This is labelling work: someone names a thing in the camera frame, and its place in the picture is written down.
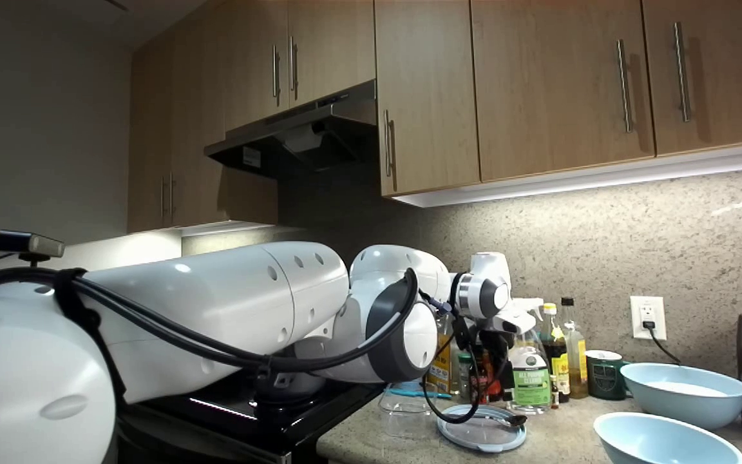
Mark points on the wooden wall cabinet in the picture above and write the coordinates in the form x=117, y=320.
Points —
x=184, y=129
x=558, y=84
x=319, y=45

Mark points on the blue utensil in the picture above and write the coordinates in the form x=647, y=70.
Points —
x=409, y=392

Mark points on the light blue bowl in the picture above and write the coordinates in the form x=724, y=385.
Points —
x=661, y=444
x=683, y=396

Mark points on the clear spray bottle green label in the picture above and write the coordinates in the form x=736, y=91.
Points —
x=531, y=380

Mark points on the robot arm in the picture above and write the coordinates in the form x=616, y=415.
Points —
x=216, y=309

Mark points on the camera on mount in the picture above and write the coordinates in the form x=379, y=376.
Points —
x=29, y=245

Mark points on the clear glass container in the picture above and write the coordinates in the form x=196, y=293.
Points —
x=406, y=415

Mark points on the round clear lid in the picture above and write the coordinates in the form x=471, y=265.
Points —
x=480, y=435

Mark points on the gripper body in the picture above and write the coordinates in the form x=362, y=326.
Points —
x=494, y=348

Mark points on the yellow label bottle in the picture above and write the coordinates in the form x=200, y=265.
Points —
x=440, y=367

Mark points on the black range hood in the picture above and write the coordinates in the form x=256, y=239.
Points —
x=294, y=138

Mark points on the oil bottle black cap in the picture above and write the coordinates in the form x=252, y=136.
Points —
x=577, y=361

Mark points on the green mug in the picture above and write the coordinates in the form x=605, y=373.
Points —
x=605, y=377

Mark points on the small green cap bottle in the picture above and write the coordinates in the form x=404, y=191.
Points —
x=465, y=380

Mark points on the black stove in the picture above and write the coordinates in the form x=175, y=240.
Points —
x=229, y=419

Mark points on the wooden cabinet door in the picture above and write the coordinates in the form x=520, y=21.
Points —
x=248, y=71
x=426, y=77
x=732, y=71
x=551, y=84
x=335, y=45

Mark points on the white wall socket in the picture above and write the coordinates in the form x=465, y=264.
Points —
x=648, y=309

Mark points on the dark sauce bottle yellow cap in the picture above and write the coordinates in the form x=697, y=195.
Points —
x=556, y=361

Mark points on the under-cabinet light strip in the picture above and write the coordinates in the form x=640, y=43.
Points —
x=603, y=174

